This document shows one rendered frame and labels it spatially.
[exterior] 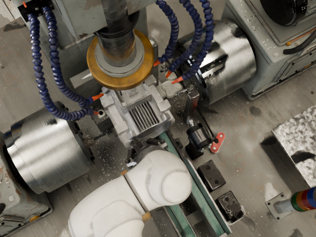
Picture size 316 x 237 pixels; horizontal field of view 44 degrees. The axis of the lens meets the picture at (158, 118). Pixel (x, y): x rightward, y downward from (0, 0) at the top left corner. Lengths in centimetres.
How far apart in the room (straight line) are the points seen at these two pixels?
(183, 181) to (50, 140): 50
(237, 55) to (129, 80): 41
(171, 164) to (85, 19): 34
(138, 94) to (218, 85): 26
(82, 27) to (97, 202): 37
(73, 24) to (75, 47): 52
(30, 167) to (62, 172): 10
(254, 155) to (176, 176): 77
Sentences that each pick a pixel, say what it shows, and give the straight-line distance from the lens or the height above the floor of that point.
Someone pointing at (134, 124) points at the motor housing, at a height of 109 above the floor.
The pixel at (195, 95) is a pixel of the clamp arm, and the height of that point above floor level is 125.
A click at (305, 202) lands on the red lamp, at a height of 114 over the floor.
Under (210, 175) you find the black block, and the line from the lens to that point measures 145.
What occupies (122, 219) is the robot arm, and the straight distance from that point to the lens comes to 85.
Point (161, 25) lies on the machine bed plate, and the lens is 172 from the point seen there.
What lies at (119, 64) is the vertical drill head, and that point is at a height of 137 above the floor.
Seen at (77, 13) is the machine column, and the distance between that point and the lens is 76.
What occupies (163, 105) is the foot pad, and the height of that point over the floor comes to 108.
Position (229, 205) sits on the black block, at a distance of 145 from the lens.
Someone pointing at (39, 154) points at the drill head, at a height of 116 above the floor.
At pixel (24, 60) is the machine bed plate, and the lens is 174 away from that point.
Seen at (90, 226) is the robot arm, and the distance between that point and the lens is 87.
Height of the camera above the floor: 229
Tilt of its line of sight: 73 degrees down
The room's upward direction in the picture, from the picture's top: 1 degrees counter-clockwise
